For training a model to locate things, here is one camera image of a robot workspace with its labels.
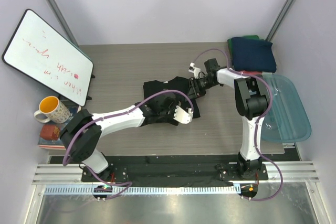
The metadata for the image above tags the aluminium corner post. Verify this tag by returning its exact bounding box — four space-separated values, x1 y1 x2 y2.
46 0 78 47
265 0 296 42

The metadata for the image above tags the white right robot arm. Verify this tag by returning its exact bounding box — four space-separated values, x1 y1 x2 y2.
188 58 271 179

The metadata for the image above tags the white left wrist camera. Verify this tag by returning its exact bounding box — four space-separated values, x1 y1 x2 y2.
173 105 193 124

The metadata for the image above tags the blue transparent plastic bin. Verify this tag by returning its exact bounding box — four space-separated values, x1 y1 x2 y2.
261 74 311 144

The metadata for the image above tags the folded navy t-shirt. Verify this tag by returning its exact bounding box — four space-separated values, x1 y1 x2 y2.
232 37 277 73

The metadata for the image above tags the white mug orange inside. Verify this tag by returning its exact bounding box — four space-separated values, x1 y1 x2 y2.
33 96 70 124

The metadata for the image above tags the aluminium rail frame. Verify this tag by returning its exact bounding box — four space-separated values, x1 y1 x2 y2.
25 156 334 223

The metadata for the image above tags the folded red t-shirt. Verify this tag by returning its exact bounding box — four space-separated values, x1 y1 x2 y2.
238 71 263 76

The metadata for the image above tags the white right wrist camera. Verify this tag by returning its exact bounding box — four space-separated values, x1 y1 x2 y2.
188 62 202 79

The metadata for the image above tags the left aluminium corner post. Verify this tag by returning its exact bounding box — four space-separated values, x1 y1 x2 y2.
46 0 78 47

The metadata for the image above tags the whiteboard with red writing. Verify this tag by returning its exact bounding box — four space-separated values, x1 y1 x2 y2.
2 9 94 106

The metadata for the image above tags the black printed t-shirt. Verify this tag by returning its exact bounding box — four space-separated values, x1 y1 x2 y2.
143 77 201 124

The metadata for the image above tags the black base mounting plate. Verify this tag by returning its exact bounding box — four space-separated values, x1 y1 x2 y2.
48 154 300 188

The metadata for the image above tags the folded green t-shirt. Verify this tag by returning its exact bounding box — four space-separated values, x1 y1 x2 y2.
227 35 260 52

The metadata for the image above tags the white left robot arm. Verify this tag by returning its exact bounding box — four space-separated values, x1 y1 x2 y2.
60 90 185 180

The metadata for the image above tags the right aluminium corner post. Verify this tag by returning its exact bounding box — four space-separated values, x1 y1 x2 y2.
265 0 296 42

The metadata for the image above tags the black whiteboard stand foot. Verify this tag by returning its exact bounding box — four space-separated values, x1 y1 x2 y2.
86 73 96 101

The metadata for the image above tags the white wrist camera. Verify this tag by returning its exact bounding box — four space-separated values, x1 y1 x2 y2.
188 62 202 79
173 105 193 124

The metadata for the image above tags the stack of books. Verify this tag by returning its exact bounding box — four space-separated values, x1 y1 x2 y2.
37 106 82 150

